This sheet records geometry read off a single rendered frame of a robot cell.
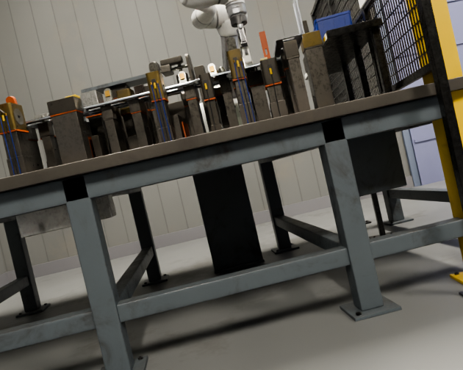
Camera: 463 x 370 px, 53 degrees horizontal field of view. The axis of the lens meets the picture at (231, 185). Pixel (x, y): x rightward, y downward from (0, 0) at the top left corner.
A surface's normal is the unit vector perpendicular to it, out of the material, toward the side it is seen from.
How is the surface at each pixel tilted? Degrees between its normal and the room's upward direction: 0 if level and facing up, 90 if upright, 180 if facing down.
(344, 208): 90
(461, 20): 90
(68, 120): 90
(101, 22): 90
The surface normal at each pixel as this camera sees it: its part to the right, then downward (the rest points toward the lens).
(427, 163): 0.08, 0.00
